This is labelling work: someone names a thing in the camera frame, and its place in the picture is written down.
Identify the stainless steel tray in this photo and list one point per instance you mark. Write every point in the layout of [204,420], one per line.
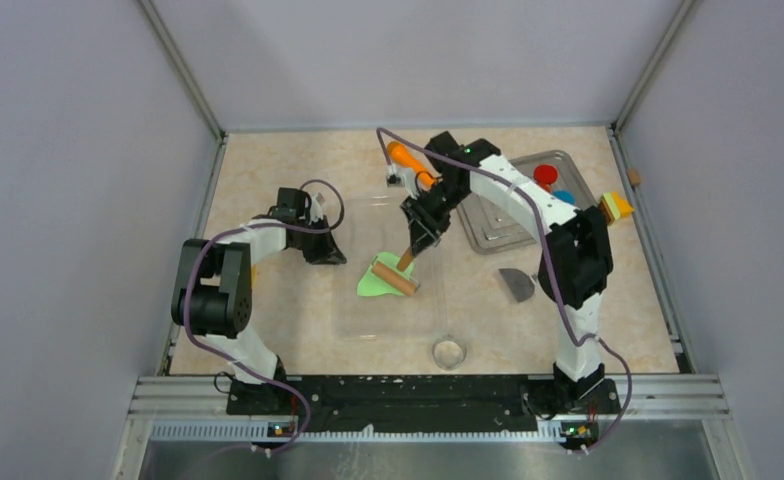
[490,230]

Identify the metal scraper wooden handle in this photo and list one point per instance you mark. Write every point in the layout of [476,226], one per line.
[519,284]

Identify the blue dough disc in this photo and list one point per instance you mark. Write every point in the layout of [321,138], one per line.
[564,196]

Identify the clear plastic tray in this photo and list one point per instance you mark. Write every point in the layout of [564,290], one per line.
[374,225]

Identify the red dough disc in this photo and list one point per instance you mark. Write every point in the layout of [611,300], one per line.
[545,175]

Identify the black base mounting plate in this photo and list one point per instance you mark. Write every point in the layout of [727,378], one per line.
[421,403]

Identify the orange plastic rolling pin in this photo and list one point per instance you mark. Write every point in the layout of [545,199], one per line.
[400,155]

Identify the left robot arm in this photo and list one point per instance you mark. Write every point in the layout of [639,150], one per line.
[212,297]

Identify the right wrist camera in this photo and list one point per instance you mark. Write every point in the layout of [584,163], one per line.
[392,179]

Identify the wooden double-ended roller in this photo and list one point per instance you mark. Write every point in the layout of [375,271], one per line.
[399,276]

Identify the small wooden block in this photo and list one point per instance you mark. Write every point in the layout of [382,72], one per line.
[634,177]

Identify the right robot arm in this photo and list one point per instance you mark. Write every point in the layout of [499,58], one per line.
[576,257]

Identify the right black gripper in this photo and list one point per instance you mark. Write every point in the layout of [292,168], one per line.
[425,232]

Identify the green dough lump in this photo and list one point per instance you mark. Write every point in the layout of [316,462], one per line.
[370,285]

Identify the orange yellow foam block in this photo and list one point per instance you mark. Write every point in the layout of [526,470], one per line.
[614,207]

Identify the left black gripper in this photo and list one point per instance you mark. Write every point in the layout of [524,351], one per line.
[325,253]

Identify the aluminium frame rail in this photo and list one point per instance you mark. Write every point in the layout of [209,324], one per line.
[644,426]

